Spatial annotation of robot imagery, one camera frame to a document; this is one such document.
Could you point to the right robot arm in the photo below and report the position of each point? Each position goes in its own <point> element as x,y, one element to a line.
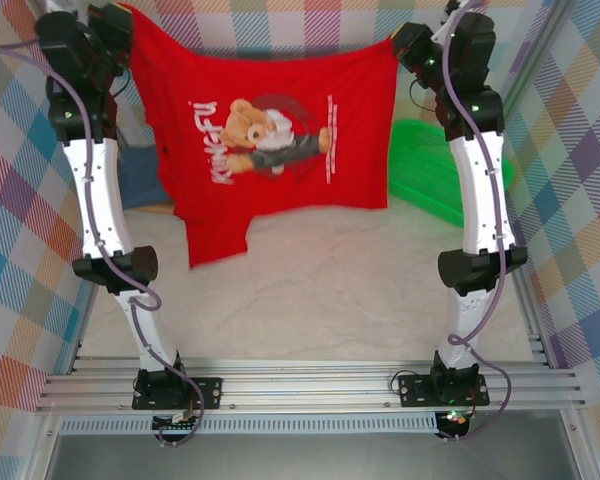
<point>480,200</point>

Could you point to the aluminium corner post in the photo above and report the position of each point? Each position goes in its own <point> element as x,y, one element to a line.
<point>541,40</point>

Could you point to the small circuit board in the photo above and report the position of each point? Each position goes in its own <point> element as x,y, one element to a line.
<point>177,422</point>
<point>455,422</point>

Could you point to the green plastic basket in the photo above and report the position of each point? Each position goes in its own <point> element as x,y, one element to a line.
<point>420,165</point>

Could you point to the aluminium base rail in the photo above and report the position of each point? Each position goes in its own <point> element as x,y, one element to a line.
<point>305,387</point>

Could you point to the folded blue t-shirt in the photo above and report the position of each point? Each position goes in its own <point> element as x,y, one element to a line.
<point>140,180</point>

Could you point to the red printed t-shirt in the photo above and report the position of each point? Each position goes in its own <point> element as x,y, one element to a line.
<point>280,175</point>

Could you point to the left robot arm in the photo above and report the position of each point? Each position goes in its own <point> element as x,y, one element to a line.
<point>100,200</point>

